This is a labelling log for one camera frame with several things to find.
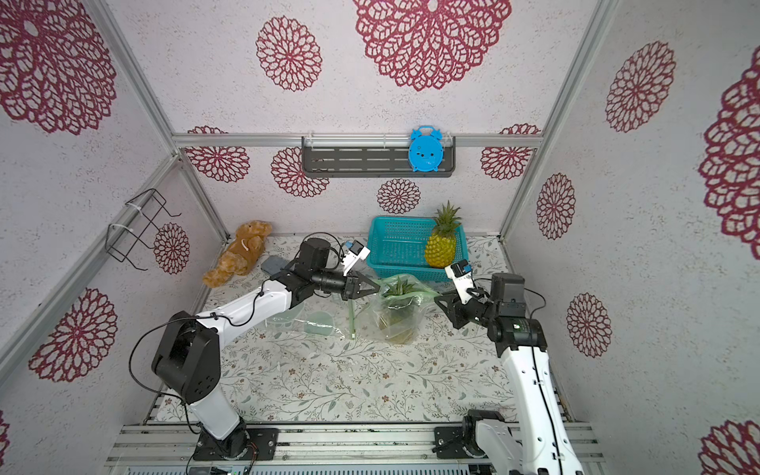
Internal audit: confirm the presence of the clear zip-top bag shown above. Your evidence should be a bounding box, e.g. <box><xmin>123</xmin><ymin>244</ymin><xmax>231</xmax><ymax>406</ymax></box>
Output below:
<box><xmin>369</xmin><ymin>274</ymin><xmax>439</xmax><ymax>346</ymax></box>
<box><xmin>264</xmin><ymin>297</ymin><xmax>356</xmax><ymax>340</ymax></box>

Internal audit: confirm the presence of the brownish pineapple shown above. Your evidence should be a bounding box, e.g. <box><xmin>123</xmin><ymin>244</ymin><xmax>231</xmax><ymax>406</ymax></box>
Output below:
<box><xmin>378</xmin><ymin>276</ymin><xmax>423</xmax><ymax>344</ymax></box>

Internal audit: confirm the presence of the yellow pineapple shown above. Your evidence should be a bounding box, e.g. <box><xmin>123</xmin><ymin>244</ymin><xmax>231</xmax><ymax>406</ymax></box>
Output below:
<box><xmin>425</xmin><ymin>202</ymin><xmax>461</xmax><ymax>268</ymax></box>

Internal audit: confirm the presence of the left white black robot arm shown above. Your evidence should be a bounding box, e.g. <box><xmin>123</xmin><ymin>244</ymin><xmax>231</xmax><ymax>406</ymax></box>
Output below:
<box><xmin>150</xmin><ymin>235</ymin><xmax>380</xmax><ymax>461</ymax></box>

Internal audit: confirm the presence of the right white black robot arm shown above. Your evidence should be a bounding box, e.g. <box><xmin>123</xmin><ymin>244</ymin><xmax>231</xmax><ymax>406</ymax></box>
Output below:
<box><xmin>435</xmin><ymin>260</ymin><xmax>584</xmax><ymax>474</ymax></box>

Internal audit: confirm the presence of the grey blue sponge block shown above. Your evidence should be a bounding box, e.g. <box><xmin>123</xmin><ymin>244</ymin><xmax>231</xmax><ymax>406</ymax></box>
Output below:
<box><xmin>260</xmin><ymin>255</ymin><xmax>289</xmax><ymax>276</ymax></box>

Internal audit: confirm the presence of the teal plastic basket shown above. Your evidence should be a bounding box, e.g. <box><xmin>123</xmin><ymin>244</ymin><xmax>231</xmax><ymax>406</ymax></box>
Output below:
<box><xmin>367</xmin><ymin>217</ymin><xmax>448</xmax><ymax>282</ymax></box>

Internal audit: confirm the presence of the brown plush teddy bear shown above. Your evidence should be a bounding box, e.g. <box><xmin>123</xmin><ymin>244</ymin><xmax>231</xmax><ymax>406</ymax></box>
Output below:
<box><xmin>202</xmin><ymin>221</ymin><xmax>272</xmax><ymax>288</ymax></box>

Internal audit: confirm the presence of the blue alarm clock toy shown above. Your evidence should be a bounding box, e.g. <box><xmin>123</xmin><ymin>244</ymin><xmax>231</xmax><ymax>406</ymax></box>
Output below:
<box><xmin>408</xmin><ymin>126</ymin><xmax>445</xmax><ymax>172</ymax></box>

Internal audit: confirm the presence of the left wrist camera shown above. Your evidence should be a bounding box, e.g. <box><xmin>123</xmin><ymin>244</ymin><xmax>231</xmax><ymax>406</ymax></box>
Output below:
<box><xmin>340</xmin><ymin>239</ymin><xmax>370</xmax><ymax>276</ymax></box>

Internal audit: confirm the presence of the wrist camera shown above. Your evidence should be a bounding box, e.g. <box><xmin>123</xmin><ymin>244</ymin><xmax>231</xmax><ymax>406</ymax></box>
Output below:
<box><xmin>445</xmin><ymin>259</ymin><xmax>478</xmax><ymax>305</ymax></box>
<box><xmin>340</xmin><ymin>239</ymin><xmax>370</xmax><ymax>276</ymax></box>

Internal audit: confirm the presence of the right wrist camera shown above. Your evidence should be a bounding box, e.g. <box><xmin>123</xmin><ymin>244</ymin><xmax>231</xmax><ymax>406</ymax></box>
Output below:
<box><xmin>445</xmin><ymin>259</ymin><xmax>478</xmax><ymax>305</ymax></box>

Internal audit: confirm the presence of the grey wall shelf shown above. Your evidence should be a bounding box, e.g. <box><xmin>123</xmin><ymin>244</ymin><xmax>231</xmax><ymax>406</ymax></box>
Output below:
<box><xmin>301</xmin><ymin>137</ymin><xmax>456</xmax><ymax>178</ymax></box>

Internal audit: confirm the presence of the black wire wall rack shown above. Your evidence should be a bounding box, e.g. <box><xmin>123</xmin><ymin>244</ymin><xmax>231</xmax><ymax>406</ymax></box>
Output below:
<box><xmin>104</xmin><ymin>188</ymin><xmax>181</xmax><ymax>272</ymax></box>

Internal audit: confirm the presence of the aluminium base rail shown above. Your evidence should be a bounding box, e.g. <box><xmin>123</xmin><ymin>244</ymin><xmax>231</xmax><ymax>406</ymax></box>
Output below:
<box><xmin>101</xmin><ymin>421</ymin><xmax>609</xmax><ymax>474</ymax></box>

